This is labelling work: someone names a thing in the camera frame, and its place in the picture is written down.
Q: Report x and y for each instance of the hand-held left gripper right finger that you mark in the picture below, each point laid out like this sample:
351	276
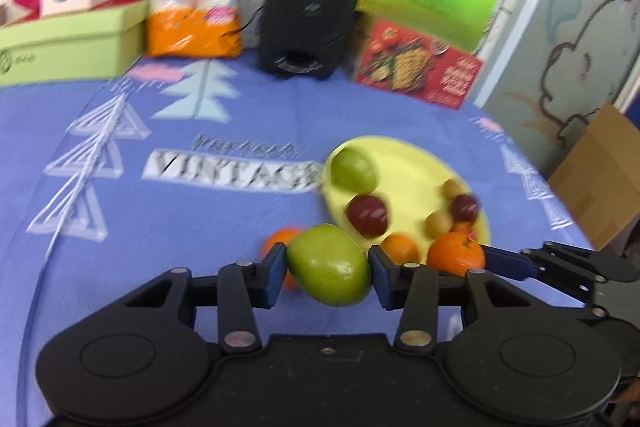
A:
379	279

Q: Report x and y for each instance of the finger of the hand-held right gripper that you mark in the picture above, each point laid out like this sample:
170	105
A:
505	263
600	264

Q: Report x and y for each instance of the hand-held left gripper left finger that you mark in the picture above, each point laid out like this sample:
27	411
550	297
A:
274	278

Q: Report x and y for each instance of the small orange mandarin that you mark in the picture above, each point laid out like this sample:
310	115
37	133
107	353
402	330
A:
400	248

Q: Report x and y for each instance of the orange mandarin with dark spot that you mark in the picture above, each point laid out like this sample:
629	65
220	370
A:
455	254

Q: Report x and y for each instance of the large green jujube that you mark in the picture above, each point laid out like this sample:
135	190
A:
330	264

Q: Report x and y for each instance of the red plum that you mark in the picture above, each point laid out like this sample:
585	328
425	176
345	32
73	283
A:
465	229

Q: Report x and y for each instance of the dark purple plum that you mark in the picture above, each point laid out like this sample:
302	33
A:
369	215
465	207

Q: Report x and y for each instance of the small tan longan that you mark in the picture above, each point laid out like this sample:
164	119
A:
452	188
438	223

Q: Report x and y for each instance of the yellow plate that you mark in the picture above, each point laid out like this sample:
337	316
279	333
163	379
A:
410	177

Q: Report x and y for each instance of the small green jujube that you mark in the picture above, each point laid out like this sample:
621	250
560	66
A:
354	170

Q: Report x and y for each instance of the large brown cardboard box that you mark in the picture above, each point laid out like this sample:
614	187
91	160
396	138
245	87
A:
595	179

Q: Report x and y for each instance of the blue printed tablecloth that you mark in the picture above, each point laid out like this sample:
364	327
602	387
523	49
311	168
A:
175	227

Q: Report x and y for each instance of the red cracker box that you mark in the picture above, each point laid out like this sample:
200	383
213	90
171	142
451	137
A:
415	64

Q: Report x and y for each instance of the black speaker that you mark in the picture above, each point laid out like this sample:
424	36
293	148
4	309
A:
312	2

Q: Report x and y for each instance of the light green box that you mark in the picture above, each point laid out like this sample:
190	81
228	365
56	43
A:
65	42

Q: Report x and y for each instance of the white door frame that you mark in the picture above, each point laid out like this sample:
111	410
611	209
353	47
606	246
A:
530	7

